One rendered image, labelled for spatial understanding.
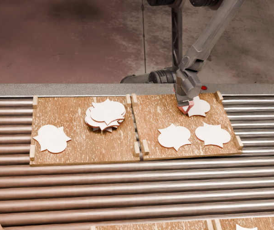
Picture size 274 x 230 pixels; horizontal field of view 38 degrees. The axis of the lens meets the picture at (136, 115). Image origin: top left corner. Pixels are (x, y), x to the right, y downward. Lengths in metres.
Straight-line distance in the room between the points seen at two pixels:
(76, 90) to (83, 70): 1.53
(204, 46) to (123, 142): 0.48
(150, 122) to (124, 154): 0.21
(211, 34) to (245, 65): 2.21
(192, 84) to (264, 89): 0.57
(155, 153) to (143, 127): 0.14
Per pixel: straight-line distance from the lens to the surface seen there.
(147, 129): 1.65
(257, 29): 4.27
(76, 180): 1.50
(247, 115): 1.86
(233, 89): 1.97
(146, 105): 1.74
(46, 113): 1.68
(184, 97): 1.66
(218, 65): 3.63
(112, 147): 1.57
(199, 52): 1.55
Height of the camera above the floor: 2.15
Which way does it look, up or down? 46 degrees down
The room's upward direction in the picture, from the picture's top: 9 degrees clockwise
